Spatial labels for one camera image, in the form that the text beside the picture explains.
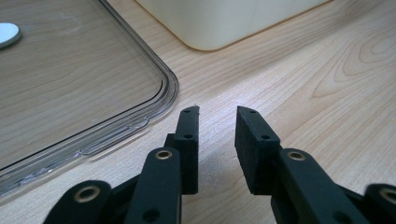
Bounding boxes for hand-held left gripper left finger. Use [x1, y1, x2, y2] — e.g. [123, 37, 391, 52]
[123, 105, 201, 224]

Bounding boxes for round white sticker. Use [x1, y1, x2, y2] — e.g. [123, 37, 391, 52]
[0, 21, 23, 50]

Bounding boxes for cream divided storage box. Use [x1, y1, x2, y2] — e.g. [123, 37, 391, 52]
[134, 0, 332, 52]

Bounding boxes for clear plastic lid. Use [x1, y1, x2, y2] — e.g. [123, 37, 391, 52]
[0, 0, 180, 199]

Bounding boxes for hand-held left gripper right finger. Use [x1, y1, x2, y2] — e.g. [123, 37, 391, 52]
[234, 105, 372, 224]

